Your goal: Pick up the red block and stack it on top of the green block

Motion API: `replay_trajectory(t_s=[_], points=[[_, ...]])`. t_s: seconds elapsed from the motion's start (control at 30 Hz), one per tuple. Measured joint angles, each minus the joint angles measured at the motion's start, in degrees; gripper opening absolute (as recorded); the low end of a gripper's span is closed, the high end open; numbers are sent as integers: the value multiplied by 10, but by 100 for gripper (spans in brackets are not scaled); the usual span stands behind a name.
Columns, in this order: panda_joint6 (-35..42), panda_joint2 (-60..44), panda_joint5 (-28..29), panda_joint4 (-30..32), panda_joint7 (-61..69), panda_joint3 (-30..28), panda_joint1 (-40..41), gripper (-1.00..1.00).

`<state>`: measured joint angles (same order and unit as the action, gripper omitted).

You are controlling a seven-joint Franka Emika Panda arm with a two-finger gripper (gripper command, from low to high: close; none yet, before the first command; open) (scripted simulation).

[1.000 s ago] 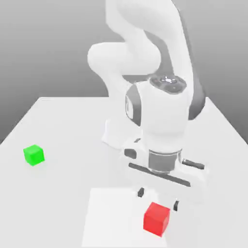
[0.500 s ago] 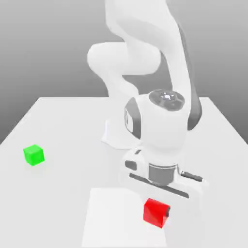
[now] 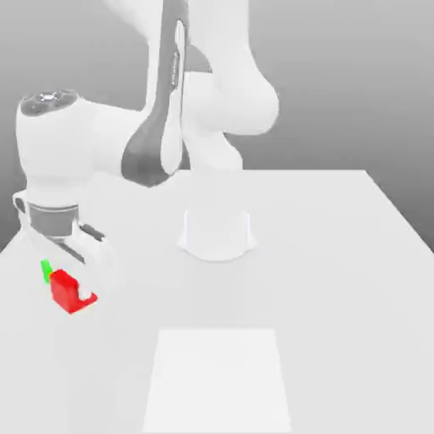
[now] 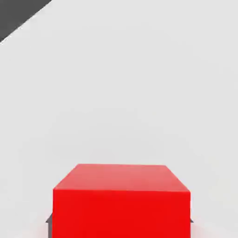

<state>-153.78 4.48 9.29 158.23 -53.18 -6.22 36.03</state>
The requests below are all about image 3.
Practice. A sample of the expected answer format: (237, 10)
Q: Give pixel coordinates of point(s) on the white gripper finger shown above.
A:
(84, 291)

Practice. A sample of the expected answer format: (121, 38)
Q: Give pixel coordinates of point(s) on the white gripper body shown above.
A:
(98, 264)

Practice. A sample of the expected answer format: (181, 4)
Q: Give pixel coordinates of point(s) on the small red cube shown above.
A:
(64, 291)

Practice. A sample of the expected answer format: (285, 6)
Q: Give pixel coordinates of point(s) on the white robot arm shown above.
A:
(217, 101)

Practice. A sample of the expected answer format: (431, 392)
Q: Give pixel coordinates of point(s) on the small green cube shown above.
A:
(45, 269)

